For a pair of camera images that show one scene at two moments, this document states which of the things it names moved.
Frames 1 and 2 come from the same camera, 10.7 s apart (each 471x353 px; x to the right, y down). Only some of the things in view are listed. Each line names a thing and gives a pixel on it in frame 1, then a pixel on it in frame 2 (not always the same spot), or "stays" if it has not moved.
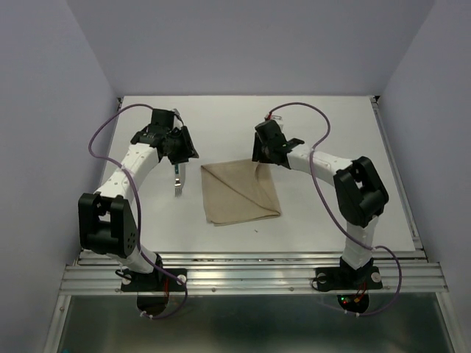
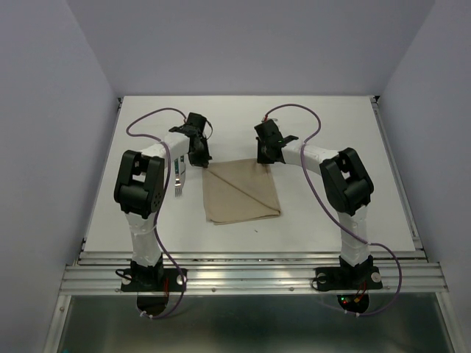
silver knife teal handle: [182, 174] stays
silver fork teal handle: [178, 185] stays
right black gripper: [257, 151] stays
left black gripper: [188, 150] -> [202, 161]
